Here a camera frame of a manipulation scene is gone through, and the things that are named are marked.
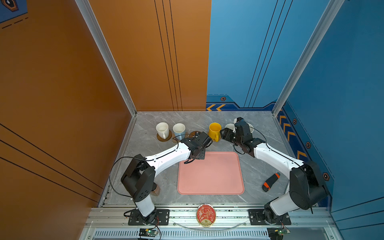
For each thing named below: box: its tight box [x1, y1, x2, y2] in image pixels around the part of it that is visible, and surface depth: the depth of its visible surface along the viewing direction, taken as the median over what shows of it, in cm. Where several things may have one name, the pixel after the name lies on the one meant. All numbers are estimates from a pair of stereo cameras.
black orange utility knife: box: [262, 172, 281, 192], surface depth 84 cm
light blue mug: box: [172, 123, 186, 141], surface depth 99 cm
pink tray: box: [177, 151, 245, 195], surface depth 87 cm
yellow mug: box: [208, 122, 222, 142], surface depth 101 cm
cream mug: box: [155, 122, 170, 140], surface depth 99 cm
